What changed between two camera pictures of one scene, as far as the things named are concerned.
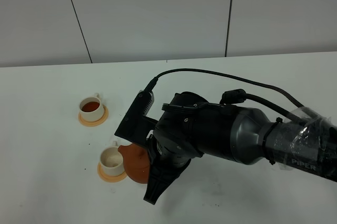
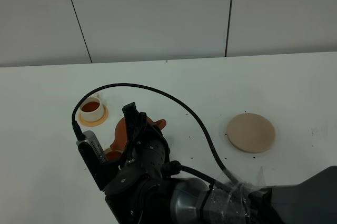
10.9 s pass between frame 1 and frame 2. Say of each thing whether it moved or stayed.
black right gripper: moved
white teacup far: stayed
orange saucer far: stayed
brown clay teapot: moved
